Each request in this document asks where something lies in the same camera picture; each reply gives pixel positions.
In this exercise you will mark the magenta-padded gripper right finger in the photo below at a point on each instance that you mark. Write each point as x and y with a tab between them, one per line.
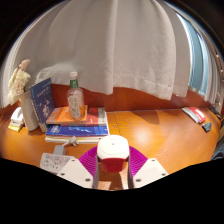
150	171

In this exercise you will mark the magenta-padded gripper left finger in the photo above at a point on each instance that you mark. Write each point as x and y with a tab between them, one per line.
76	171

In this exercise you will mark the white and red charger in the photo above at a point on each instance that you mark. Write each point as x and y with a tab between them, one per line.
112	148

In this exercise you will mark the white flat book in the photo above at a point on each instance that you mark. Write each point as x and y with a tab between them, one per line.
73	139

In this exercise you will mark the blue flat book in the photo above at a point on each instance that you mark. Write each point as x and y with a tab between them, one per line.
76	130

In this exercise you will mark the clear plastic bottle green label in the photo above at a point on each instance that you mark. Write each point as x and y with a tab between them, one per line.
75	100

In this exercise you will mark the small dark case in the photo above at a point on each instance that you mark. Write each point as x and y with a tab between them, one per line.
207	127

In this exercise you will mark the red and white booklet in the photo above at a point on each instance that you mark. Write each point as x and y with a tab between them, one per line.
195	114

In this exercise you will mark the dark grey fabric bag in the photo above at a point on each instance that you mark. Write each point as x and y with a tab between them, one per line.
219	148

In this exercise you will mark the white ceramic vase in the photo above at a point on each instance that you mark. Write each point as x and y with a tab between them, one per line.
28	113

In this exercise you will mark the small yellow book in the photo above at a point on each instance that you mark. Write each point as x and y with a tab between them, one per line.
14	126

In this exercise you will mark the blue upright book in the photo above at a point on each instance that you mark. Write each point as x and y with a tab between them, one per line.
42	101

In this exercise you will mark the small white book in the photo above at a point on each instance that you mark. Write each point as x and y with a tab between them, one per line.
16	116

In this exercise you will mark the window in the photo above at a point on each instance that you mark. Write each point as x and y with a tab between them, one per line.
200	60

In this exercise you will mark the white curtain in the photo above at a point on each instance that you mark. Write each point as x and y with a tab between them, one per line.
110	43

